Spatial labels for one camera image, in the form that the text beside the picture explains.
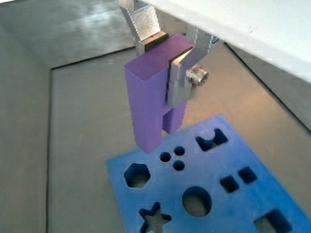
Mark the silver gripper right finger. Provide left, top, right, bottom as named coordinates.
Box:
left=167, top=25, right=223, bottom=106

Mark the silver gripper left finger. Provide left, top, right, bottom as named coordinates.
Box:
left=119, top=0, right=169, bottom=56

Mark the purple double-square block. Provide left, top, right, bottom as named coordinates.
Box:
left=124, top=35, right=192, bottom=154

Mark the blue shape sorter board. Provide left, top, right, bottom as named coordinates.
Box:
left=107, top=115, right=311, bottom=233

